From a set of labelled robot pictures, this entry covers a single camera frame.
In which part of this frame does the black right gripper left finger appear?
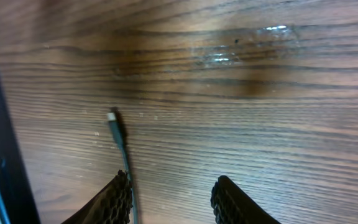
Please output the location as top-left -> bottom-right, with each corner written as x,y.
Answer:
62,170 -> 132,224

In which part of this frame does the black USB charger cable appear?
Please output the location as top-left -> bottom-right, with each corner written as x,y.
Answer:
106,107 -> 139,224

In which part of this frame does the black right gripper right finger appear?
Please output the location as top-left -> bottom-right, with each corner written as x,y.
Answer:
211,175 -> 280,224

